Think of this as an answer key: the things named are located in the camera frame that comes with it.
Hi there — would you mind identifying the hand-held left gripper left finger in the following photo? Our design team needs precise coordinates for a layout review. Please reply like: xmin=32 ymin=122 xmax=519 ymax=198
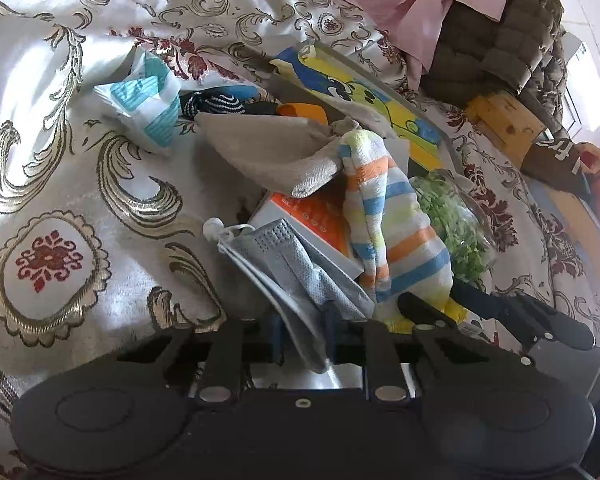
xmin=115 ymin=312 xmax=286 ymax=406

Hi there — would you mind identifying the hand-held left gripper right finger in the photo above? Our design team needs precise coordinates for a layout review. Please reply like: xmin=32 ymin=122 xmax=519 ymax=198
xmin=324 ymin=304 xmax=532 ymax=404

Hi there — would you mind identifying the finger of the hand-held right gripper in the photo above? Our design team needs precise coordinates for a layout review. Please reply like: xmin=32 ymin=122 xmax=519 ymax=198
xmin=451 ymin=279 xmax=597 ymax=352
xmin=397 ymin=291 xmax=464 ymax=332

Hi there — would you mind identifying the grey face mask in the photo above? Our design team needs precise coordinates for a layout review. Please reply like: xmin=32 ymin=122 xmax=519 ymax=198
xmin=202 ymin=217 xmax=376 ymax=373

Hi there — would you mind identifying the pastel striped towel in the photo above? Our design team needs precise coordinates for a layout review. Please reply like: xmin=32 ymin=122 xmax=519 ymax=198
xmin=340 ymin=130 xmax=462 ymax=333

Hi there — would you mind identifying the beige cloth bag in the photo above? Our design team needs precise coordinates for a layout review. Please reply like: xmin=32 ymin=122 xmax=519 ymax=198
xmin=195 ymin=112 xmax=362 ymax=199

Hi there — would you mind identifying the grey box with painted drawing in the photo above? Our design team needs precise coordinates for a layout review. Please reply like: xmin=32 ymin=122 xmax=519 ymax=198
xmin=269 ymin=39 xmax=462 ymax=177

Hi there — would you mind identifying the black dotted sock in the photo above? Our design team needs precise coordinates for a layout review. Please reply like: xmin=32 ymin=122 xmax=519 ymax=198
xmin=179 ymin=85 xmax=262 ymax=121

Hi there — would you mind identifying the white teal plastic packet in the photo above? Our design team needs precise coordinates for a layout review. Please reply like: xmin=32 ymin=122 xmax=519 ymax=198
xmin=92 ymin=47 xmax=183 ymax=158

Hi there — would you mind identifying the bag of green vegetables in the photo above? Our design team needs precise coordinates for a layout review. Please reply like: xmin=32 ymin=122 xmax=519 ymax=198
xmin=409 ymin=170 xmax=499 ymax=284

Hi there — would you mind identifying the orange white carton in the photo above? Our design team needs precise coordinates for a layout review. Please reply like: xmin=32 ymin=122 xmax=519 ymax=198
xmin=250 ymin=190 xmax=367 ymax=281

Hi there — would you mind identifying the brown cardboard box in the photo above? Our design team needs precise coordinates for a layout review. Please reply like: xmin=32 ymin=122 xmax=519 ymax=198
xmin=522 ymin=137 xmax=594 ymax=199

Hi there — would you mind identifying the yellow wooden box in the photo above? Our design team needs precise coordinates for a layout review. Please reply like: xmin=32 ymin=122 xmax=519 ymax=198
xmin=464 ymin=90 xmax=549 ymax=157

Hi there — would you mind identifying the orange plastic piece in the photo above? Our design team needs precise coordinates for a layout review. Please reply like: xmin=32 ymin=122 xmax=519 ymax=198
xmin=276 ymin=102 xmax=329 ymax=124

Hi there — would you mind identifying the olive quilted jacket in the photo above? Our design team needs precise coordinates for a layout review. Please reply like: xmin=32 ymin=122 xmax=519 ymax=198
xmin=419 ymin=0 xmax=569 ymax=132

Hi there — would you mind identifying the floral printed blanket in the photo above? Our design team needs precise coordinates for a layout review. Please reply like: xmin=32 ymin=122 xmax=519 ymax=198
xmin=0 ymin=0 xmax=600 ymax=480

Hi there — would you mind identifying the white window frame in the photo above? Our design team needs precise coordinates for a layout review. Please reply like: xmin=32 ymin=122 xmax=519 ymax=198
xmin=561 ymin=30 xmax=600 ymax=132

